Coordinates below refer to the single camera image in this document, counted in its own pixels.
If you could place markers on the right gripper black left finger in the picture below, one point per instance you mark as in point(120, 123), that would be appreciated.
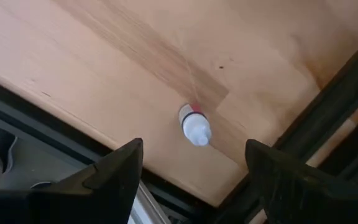
point(73, 199)

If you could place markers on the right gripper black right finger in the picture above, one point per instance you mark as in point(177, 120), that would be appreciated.
point(306, 193)

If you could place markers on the small red label dropper bottle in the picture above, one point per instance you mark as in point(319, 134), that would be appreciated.
point(196, 127)

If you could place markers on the silver front rail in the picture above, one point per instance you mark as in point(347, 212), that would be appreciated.
point(146, 205)

